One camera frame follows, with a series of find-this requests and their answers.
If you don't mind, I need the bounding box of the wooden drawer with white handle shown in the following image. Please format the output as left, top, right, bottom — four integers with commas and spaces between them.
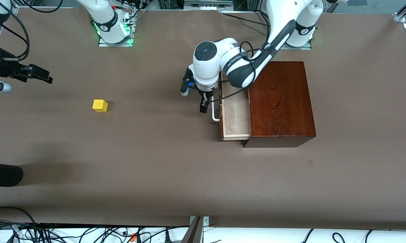
212, 78, 251, 141

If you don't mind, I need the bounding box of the yellow block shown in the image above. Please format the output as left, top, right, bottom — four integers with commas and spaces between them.
92, 99, 108, 113

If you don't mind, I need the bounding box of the dark brown wooden cabinet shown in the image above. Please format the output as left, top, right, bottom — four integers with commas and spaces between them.
242, 61, 316, 148

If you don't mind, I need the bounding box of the white power strip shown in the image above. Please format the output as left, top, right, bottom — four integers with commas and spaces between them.
184, 0, 234, 10

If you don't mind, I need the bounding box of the black ribbed cylinder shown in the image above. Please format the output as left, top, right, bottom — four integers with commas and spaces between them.
0, 162, 24, 187

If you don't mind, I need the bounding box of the dark angled beam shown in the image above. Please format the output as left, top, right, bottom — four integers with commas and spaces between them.
181, 216, 204, 243

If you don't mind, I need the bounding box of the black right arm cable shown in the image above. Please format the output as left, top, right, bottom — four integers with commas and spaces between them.
0, 0, 30, 62

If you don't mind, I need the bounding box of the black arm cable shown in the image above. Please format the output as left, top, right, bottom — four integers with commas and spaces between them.
205, 0, 274, 103
0, 0, 30, 62

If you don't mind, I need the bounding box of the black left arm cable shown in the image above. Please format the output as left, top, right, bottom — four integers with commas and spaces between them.
205, 0, 274, 103

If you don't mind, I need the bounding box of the black hanging cable loop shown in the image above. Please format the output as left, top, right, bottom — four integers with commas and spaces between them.
21, 0, 63, 14

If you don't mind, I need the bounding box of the silver aluminium frame rail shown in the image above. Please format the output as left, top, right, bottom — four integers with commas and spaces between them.
10, 0, 33, 10

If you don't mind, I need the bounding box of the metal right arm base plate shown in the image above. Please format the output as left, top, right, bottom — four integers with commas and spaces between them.
98, 9, 135, 47

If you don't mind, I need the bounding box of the long black table cable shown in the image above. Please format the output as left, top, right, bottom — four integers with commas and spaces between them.
221, 9, 274, 29

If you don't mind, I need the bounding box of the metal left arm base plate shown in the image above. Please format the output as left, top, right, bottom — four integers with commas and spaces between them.
275, 19, 313, 50

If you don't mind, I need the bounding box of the small metal bracket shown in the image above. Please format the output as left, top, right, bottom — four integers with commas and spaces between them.
190, 216, 210, 226

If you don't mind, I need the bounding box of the black looped floor cable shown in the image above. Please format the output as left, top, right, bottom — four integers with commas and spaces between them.
0, 207, 38, 225

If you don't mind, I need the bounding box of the silver aluminium profile post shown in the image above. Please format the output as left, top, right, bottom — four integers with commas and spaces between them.
393, 0, 406, 23

